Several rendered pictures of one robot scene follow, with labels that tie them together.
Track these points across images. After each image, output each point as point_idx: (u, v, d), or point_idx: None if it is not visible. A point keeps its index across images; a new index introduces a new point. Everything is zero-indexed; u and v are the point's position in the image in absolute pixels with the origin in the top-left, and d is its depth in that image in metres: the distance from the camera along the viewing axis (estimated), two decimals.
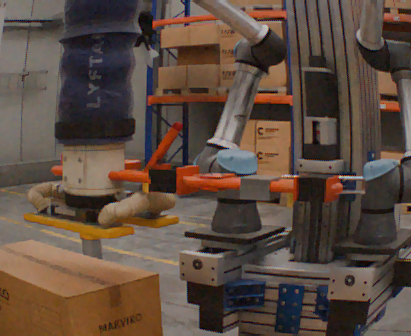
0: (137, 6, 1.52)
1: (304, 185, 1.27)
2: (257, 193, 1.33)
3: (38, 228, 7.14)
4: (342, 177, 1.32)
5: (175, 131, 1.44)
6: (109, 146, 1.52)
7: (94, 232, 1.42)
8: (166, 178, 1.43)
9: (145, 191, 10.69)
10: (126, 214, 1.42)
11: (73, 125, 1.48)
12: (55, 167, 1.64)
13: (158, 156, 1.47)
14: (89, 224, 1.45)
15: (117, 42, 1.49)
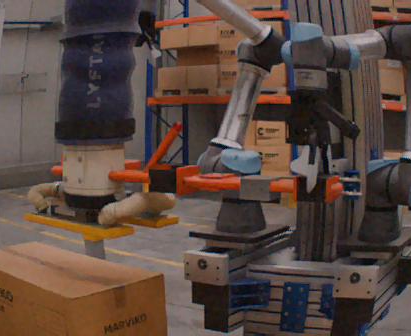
0: (137, 6, 1.52)
1: (304, 185, 1.27)
2: (257, 193, 1.33)
3: (39, 230, 7.13)
4: (340, 179, 1.30)
5: (175, 131, 1.44)
6: (109, 146, 1.52)
7: (94, 232, 1.42)
8: (166, 178, 1.43)
9: (145, 192, 10.69)
10: (126, 214, 1.42)
11: (73, 125, 1.48)
12: (55, 167, 1.64)
13: (158, 156, 1.47)
14: (89, 224, 1.45)
15: (118, 42, 1.49)
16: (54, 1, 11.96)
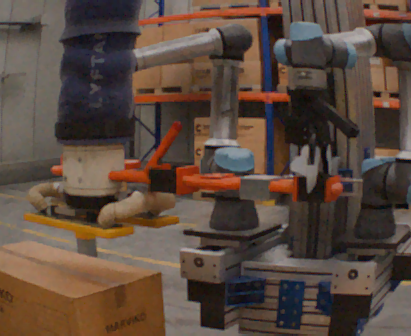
0: (138, 6, 1.52)
1: (304, 185, 1.27)
2: (257, 193, 1.33)
3: (21, 228, 7.05)
4: (339, 179, 1.29)
5: (175, 131, 1.44)
6: (109, 146, 1.52)
7: (94, 232, 1.42)
8: (166, 178, 1.43)
9: None
10: (126, 214, 1.42)
11: (73, 125, 1.48)
12: (55, 167, 1.64)
13: (158, 156, 1.47)
14: (89, 224, 1.45)
15: (119, 42, 1.49)
16: (33, 2, 11.79)
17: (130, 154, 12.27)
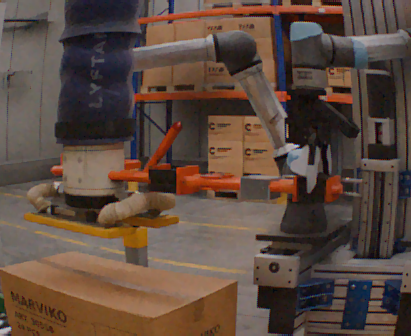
0: (138, 6, 1.52)
1: (304, 185, 1.27)
2: (257, 193, 1.33)
3: (32, 229, 6.95)
4: (339, 179, 1.29)
5: (175, 131, 1.44)
6: (109, 146, 1.52)
7: (94, 232, 1.42)
8: (166, 178, 1.43)
9: (131, 189, 10.55)
10: (126, 214, 1.42)
11: (73, 125, 1.48)
12: (55, 167, 1.64)
13: (158, 156, 1.47)
14: (89, 224, 1.45)
15: (119, 42, 1.49)
16: None
17: (140, 152, 12.16)
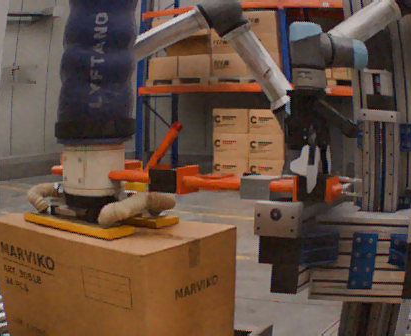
0: None
1: (304, 185, 1.27)
2: (257, 193, 1.33)
3: None
4: (339, 179, 1.29)
5: (175, 131, 1.44)
6: (109, 146, 1.52)
7: (94, 232, 1.42)
8: (166, 178, 1.43)
9: None
10: (126, 214, 1.42)
11: (73, 125, 1.48)
12: (55, 167, 1.64)
13: (158, 156, 1.47)
14: (89, 224, 1.45)
15: (119, 42, 1.49)
16: None
17: (145, 146, 12.15)
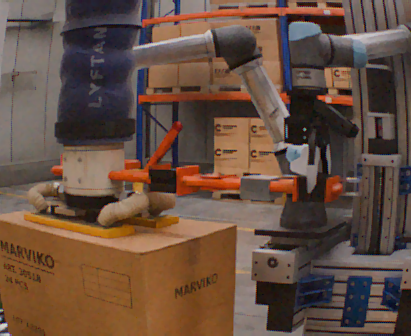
0: None
1: (304, 185, 1.27)
2: (257, 193, 1.33)
3: None
4: (339, 179, 1.29)
5: (175, 131, 1.44)
6: (109, 146, 1.52)
7: (94, 232, 1.42)
8: (166, 178, 1.43)
9: (136, 191, 10.55)
10: (126, 214, 1.42)
11: (73, 125, 1.48)
12: (55, 167, 1.64)
13: (158, 156, 1.47)
14: (89, 224, 1.45)
15: (119, 42, 1.49)
16: None
17: (146, 154, 12.16)
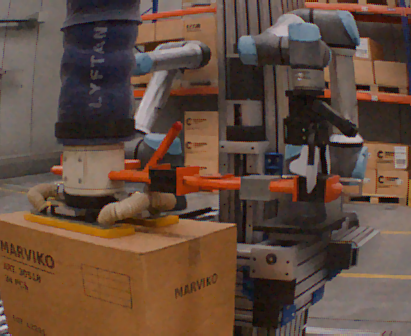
0: None
1: (304, 185, 1.27)
2: (257, 193, 1.33)
3: None
4: (339, 179, 1.29)
5: (175, 131, 1.44)
6: (109, 146, 1.52)
7: (94, 232, 1.42)
8: (166, 178, 1.43)
9: None
10: (126, 214, 1.42)
11: (73, 125, 1.48)
12: (55, 167, 1.64)
13: (158, 156, 1.47)
14: (89, 224, 1.45)
15: (119, 42, 1.49)
16: None
17: None
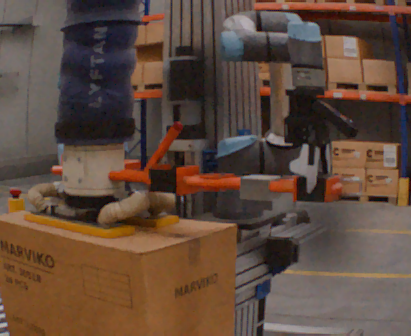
0: None
1: (304, 185, 1.27)
2: (257, 193, 1.33)
3: None
4: (339, 179, 1.29)
5: (175, 131, 1.44)
6: (109, 146, 1.52)
7: (94, 232, 1.42)
8: (166, 178, 1.43)
9: None
10: (126, 214, 1.42)
11: (73, 125, 1.48)
12: (55, 167, 1.64)
13: (158, 156, 1.47)
14: (89, 224, 1.45)
15: (119, 42, 1.49)
16: (26, 4, 12.07)
17: None
